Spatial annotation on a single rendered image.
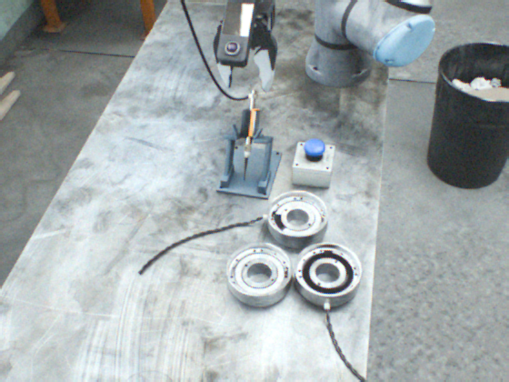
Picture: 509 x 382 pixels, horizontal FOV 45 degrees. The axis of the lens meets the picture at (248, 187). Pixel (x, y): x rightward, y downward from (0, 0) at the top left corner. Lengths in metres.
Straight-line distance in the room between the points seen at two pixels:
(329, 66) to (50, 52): 2.02
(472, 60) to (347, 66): 1.02
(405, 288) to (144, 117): 1.06
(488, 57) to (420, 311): 0.93
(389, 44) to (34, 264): 0.75
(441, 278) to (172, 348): 1.26
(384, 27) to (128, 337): 0.72
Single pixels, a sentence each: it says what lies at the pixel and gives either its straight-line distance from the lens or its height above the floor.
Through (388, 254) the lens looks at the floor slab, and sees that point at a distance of 2.08.
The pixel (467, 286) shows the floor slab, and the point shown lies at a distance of 2.06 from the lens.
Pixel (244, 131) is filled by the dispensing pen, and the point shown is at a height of 0.91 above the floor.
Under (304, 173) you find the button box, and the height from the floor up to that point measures 0.83.
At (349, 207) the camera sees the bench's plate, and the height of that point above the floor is 0.80.
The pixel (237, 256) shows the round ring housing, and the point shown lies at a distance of 1.00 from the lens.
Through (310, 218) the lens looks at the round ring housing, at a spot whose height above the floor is 0.83.
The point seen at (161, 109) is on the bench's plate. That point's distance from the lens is 1.34.
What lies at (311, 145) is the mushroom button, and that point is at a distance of 1.11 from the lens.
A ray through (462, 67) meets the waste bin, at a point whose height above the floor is 0.35.
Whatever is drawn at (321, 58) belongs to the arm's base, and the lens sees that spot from 1.37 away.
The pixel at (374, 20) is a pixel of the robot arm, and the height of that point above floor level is 1.00.
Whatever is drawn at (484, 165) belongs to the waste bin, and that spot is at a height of 0.13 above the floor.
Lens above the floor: 1.62
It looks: 46 degrees down
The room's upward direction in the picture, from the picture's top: 3 degrees counter-clockwise
